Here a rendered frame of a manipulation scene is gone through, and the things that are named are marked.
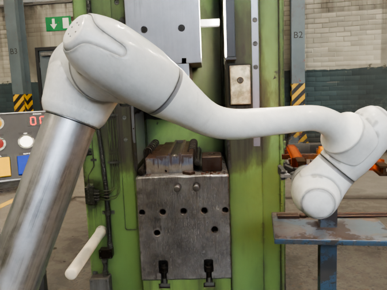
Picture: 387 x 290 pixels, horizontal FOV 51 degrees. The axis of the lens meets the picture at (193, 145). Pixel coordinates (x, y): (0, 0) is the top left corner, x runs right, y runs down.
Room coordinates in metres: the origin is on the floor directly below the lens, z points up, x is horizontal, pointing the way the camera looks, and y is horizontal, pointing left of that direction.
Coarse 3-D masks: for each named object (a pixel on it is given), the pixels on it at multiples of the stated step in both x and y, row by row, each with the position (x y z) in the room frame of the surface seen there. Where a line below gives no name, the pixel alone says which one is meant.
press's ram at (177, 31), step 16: (128, 0) 1.69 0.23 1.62; (144, 0) 1.69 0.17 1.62; (160, 0) 1.68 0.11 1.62; (176, 0) 1.68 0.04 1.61; (192, 0) 1.68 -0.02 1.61; (128, 16) 1.69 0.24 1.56; (144, 16) 1.69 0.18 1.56; (160, 16) 1.68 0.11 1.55; (176, 16) 1.68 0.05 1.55; (192, 16) 1.68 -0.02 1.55; (144, 32) 1.69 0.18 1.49; (160, 32) 1.68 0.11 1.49; (176, 32) 1.68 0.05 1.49; (192, 32) 1.68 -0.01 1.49; (160, 48) 1.68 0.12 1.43; (176, 48) 1.68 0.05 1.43; (192, 48) 1.68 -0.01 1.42; (192, 64) 1.79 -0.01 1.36
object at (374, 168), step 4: (380, 160) 1.25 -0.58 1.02; (384, 160) 1.25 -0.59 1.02; (376, 164) 1.20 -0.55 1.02; (380, 164) 1.19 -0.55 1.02; (384, 164) 1.19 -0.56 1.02; (372, 168) 1.25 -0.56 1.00; (376, 168) 1.23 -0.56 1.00; (380, 168) 1.19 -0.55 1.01; (384, 168) 1.16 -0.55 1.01; (376, 172) 1.20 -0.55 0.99; (380, 172) 1.19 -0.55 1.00; (384, 172) 1.16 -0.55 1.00
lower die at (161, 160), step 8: (160, 144) 2.09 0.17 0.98; (168, 144) 2.01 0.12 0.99; (184, 144) 1.97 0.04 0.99; (160, 152) 1.77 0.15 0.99; (168, 152) 1.70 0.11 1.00; (184, 152) 1.73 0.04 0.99; (192, 152) 1.72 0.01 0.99; (152, 160) 1.69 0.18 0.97; (160, 160) 1.68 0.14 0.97; (168, 160) 1.68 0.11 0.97; (176, 160) 1.68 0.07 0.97; (184, 160) 1.68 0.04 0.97; (192, 160) 1.68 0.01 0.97; (152, 168) 1.69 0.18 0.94; (160, 168) 1.68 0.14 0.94; (168, 168) 1.68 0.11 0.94; (176, 168) 1.68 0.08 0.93; (184, 168) 1.68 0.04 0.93; (192, 168) 1.68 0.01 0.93
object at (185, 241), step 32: (224, 160) 1.94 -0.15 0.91; (160, 192) 1.62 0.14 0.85; (192, 192) 1.62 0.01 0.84; (224, 192) 1.62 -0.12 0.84; (160, 224) 1.63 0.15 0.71; (192, 224) 1.62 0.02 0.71; (224, 224) 1.62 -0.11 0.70; (160, 256) 1.63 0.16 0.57; (192, 256) 1.62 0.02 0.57; (224, 256) 1.62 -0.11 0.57
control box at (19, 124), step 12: (12, 120) 1.57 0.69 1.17; (24, 120) 1.59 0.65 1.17; (36, 120) 1.60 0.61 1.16; (0, 132) 1.53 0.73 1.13; (12, 132) 1.55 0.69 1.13; (24, 132) 1.56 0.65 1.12; (36, 132) 1.58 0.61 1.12; (12, 144) 1.52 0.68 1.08; (0, 156) 1.49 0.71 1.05; (12, 156) 1.50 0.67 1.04; (12, 168) 1.48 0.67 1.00; (0, 180) 1.44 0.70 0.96; (12, 180) 1.45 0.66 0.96
